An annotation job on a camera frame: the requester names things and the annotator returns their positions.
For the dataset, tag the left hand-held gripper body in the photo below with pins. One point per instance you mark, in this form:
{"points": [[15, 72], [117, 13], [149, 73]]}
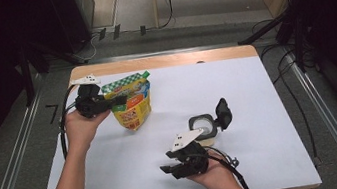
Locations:
{"points": [[90, 102]]}

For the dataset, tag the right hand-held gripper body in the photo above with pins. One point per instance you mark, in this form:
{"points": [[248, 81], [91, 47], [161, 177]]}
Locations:
{"points": [[193, 160]]}

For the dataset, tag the yellow green snack pouch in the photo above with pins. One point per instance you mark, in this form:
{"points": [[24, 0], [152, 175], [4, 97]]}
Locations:
{"points": [[135, 113]]}

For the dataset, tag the clear container with black flip lid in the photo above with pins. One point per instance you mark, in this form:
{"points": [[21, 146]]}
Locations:
{"points": [[206, 124]]}

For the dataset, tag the person's left hand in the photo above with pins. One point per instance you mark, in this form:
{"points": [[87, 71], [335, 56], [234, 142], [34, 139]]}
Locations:
{"points": [[79, 129]]}

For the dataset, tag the person's right hand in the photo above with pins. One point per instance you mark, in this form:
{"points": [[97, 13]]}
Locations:
{"points": [[217, 176]]}

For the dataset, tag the metal clip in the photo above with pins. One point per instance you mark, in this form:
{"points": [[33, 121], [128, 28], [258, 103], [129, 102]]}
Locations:
{"points": [[232, 161]]}

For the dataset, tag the black tripod stand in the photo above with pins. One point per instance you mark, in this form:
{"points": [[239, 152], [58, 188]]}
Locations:
{"points": [[27, 75]]}

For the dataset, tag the black stand leg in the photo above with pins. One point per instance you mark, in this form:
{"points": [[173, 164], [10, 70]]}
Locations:
{"points": [[264, 29]]}

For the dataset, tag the small black floor bracket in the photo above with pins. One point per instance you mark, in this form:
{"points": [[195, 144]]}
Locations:
{"points": [[102, 33], [142, 30], [116, 31]]}

